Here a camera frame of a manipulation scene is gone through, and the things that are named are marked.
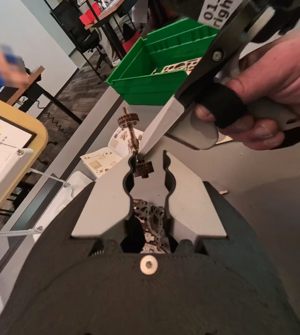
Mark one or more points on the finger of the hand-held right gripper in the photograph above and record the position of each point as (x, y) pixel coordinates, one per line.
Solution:
(163, 123)

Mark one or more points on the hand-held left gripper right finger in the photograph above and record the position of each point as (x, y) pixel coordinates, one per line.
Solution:
(197, 209)

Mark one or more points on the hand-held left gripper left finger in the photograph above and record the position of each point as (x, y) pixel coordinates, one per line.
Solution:
(103, 209)

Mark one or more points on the wooden wheel axle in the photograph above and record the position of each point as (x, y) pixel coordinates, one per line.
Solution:
(129, 119)

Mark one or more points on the wooden buggy model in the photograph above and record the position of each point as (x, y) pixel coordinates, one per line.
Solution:
(152, 217)

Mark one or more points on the person's right hand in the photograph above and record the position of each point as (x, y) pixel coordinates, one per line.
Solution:
(283, 73)

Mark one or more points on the green plastic bin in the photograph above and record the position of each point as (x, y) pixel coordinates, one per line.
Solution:
(144, 89)

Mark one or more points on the instruction booklet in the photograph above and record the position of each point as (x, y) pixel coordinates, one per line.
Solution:
(97, 159)

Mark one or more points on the laser-cut wooden part sheet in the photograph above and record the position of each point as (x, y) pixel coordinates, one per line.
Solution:
(176, 68)

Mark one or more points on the black office chair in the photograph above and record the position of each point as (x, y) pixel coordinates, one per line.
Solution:
(82, 39)

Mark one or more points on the brown-topped desk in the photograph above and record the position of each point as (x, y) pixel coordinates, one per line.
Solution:
(105, 18)

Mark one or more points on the red plastic bin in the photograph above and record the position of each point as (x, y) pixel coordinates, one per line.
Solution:
(88, 15)

